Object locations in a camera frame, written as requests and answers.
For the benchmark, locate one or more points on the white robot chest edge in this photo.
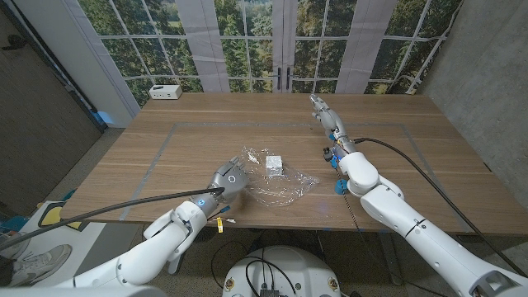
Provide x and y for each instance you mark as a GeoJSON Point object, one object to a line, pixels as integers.
{"type": "Point", "coordinates": [82, 292]}

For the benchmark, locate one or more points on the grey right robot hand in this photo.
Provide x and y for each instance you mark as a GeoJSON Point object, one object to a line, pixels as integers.
{"type": "Point", "coordinates": [330, 119]}

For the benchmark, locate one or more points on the white mat with yellow patch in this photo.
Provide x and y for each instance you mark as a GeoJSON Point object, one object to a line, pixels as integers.
{"type": "Point", "coordinates": [82, 243]}

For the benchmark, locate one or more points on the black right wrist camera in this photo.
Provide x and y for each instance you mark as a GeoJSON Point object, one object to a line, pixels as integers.
{"type": "Point", "coordinates": [328, 154]}

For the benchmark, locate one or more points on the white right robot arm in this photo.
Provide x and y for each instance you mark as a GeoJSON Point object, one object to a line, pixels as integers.
{"type": "Point", "coordinates": [433, 247]}

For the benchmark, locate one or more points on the white table leg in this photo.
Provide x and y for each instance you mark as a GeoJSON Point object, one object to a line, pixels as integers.
{"type": "Point", "coordinates": [175, 266]}

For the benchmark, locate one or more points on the grey sneaker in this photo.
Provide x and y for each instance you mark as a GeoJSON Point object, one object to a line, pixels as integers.
{"type": "Point", "coordinates": [41, 264]}
{"type": "Point", "coordinates": [14, 243]}

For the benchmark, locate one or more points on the clear plastic wrap sheet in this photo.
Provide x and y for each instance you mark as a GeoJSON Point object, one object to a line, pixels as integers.
{"type": "Point", "coordinates": [280, 189]}

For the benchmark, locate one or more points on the printed window backdrop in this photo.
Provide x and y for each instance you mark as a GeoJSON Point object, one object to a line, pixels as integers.
{"type": "Point", "coordinates": [247, 41]}

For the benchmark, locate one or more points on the grey table leg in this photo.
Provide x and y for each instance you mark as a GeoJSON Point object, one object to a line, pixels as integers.
{"type": "Point", "coordinates": [389, 264]}

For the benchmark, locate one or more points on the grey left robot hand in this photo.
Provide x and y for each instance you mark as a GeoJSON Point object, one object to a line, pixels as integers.
{"type": "Point", "coordinates": [229, 179]}

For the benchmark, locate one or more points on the white power strip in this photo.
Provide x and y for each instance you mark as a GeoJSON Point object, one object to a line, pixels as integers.
{"type": "Point", "coordinates": [165, 91]}

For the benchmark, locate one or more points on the blue bottle cap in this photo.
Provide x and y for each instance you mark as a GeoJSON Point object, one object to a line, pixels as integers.
{"type": "Point", "coordinates": [340, 187]}

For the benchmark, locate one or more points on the small white box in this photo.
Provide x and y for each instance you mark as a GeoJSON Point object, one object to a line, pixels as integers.
{"type": "Point", "coordinates": [274, 165]}

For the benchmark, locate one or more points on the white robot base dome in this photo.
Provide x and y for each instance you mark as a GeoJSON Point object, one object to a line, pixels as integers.
{"type": "Point", "coordinates": [284, 268]}

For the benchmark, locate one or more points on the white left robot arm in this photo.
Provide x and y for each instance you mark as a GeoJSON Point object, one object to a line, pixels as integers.
{"type": "Point", "coordinates": [144, 255]}

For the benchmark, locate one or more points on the dark wooden door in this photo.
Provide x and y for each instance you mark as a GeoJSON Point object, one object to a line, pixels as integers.
{"type": "Point", "coordinates": [41, 123]}

